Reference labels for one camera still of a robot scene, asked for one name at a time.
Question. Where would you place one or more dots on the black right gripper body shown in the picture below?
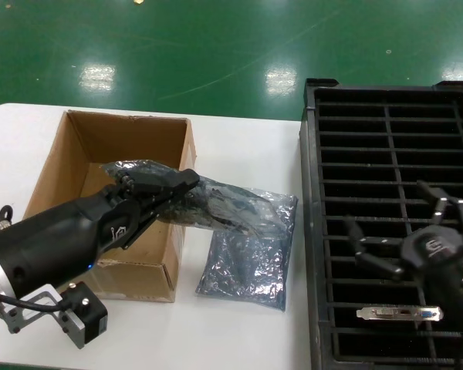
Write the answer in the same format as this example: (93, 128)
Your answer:
(440, 250)

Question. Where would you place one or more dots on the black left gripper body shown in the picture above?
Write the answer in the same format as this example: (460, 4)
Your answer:
(61, 239)

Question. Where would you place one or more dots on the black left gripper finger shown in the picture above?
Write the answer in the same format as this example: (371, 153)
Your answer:
(158, 183)
(144, 225)

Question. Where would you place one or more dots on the blue-grey antistatic bubble bag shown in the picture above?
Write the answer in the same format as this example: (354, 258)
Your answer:
(247, 270)
(235, 200)

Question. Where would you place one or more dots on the brown cardboard box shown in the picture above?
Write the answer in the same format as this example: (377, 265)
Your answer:
(131, 135)

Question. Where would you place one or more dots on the black slotted plastic container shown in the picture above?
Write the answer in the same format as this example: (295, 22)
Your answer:
(351, 154)

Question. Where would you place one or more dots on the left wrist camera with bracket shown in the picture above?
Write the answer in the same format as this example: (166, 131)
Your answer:
(85, 314)

